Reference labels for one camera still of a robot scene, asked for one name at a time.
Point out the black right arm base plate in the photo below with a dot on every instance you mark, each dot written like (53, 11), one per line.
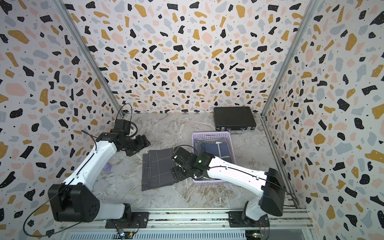
(238, 219)

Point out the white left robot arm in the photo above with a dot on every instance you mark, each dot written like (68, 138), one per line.
(73, 200)

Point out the dark grey lined pillowcase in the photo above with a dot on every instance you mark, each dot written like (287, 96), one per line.
(160, 170)

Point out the small purple toy figure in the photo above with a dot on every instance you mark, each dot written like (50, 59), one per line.
(107, 167)

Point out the lilac plastic basket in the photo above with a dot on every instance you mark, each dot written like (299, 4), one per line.
(214, 135)

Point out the green circuit board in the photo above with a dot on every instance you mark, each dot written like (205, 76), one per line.
(125, 235)

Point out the grey passion pillowcase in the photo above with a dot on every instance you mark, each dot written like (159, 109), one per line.
(200, 143)

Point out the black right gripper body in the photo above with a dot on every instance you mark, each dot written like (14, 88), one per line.
(180, 173)

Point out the navy blue striped pillowcase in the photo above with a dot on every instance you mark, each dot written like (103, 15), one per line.
(219, 149)

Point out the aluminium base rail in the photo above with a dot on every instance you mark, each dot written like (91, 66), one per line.
(213, 224)

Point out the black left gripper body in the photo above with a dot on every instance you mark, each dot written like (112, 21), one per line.
(135, 144)

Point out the black hard briefcase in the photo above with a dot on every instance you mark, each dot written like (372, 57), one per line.
(234, 119)

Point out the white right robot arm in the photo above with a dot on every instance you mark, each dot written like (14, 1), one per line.
(269, 186)

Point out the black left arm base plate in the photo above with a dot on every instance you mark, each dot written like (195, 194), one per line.
(134, 220)

